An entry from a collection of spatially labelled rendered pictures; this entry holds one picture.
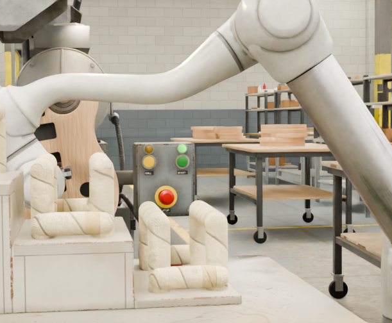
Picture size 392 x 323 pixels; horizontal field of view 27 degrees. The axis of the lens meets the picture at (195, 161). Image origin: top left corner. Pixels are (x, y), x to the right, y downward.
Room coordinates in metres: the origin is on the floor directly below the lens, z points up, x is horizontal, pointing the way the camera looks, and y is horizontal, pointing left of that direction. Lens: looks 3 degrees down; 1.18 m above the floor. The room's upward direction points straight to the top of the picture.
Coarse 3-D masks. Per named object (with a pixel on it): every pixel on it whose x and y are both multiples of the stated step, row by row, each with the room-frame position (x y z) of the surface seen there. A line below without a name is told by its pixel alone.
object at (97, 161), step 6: (90, 156) 1.27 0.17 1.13; (96, 156) 1.16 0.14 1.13; (102, 156) 1.13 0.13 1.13; (90, 162) 1.16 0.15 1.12; (96, 162) 1.10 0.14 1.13; (102, 162) 1.10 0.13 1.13; (108, 162) 1.10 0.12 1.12; (90, 168) 1.11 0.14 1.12; (96, 168) 1.10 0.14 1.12; (102, 168) 1.10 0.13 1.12; (108, 168) 1.10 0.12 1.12
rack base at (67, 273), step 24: (24, 240) 1.07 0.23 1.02; (48, 240) 1.07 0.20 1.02; (72, 240) 1.07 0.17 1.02; (96, 240) 1.07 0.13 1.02; (120, 240) 1.07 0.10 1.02; (24, 264) 1.05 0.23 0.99; (48, 264) 1.05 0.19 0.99; (72, 264) 1.05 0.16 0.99; (96, 264) 1.06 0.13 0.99; (120, 264) 1.06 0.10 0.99; (24, 288) 1.05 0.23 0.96; (48, 288) 1.05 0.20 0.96; (72, 288) 1.06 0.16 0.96; (96, 288) 1.06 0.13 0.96; (120, 288) 1.06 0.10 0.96; (24, 312) 1.05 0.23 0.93
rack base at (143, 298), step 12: (144, 276) 1.23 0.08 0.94; (144, 288) 1.14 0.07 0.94; (192, 288) 1.14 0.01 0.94; (204, 288) 1.13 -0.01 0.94; (228, 288) 1.13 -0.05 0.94; (144, 300) 1.07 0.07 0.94; (156, 300) 1.07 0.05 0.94; (168, 300) 1.07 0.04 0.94; (180, 300) 1.08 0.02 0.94; (192, 300) 1.08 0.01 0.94; (204, 300) 1.08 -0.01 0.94; (216, 300) 1.08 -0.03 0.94; (228, 300) 1.09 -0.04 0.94; (240, 300) 1.09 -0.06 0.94
